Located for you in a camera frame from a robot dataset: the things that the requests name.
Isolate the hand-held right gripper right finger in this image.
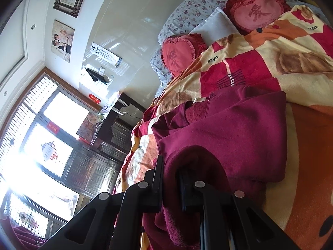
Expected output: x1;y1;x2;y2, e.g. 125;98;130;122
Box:
178;168;302;250

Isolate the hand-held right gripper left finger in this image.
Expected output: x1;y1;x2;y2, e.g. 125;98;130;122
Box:
48;155;165;250

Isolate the maroon fleece garment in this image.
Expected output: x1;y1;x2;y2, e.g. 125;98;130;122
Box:
142;85;287;250

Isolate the slatted radiator cover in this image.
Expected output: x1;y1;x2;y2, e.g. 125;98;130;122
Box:
62;146;125;196

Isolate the dark wooden desk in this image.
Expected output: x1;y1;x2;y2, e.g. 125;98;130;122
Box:
90;92;147;159

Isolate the patterned box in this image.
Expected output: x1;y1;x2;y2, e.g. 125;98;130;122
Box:
77;112;102;144

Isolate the wooden framed window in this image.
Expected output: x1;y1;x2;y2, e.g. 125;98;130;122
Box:
0;66;104;237

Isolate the printed orange red blanket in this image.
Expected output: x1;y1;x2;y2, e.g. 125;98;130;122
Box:
112;4;333;250

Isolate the small red heart pillow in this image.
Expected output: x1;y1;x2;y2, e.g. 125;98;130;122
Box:
161;34;207;78

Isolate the person's maroon clothing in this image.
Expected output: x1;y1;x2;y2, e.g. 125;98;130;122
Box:
0;214;50;250

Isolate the eye chart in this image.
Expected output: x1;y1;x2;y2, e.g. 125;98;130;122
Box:
89;42;123;67

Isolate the white pillow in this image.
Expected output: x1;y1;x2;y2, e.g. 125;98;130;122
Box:
189;6;241;45

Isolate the large red heart pillow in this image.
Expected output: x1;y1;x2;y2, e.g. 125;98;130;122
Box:
223;0;292;34

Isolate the black wall-mounted device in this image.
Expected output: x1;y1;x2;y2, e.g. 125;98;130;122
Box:
84;67;111;85

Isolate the wall photo poster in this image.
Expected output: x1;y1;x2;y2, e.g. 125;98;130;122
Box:
50;19;75;63

